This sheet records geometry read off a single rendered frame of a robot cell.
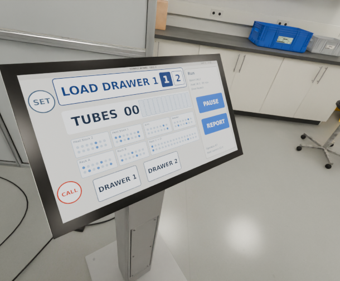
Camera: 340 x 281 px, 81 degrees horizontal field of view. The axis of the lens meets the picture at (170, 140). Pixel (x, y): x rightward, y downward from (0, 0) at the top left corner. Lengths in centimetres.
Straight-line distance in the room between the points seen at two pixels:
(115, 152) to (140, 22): 85
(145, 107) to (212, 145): 22
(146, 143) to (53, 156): 18
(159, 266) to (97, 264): 35
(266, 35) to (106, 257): 267
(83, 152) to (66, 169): 4
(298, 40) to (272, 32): 33
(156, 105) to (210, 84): 19
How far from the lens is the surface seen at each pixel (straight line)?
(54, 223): 43
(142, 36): 117
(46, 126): 42
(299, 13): 354
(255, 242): 168
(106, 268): 138
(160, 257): 140
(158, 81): 49
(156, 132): 46
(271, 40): 286
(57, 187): 42
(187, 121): 51
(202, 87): 57
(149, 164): 45
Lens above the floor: 134
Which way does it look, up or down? 38 degrees down
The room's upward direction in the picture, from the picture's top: 9 degrees clockwise
